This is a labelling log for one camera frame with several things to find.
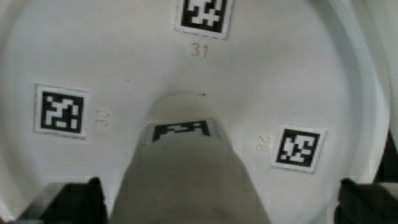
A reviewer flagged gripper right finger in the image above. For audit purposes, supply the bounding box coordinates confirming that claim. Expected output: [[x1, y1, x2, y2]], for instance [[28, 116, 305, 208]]
[[335, 179, 398, 224]]

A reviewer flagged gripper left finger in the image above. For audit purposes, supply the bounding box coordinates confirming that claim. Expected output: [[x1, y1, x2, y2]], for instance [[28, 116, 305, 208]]
[[15, 177, 108, 224]]

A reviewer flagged white cylindrical table leg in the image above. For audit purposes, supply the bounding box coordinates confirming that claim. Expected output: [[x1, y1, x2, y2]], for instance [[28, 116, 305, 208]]
[[108, 119, 273, 224]]

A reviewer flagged white round table top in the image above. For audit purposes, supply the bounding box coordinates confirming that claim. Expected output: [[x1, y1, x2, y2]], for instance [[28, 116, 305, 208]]
[[0, 0, 389, 224]]

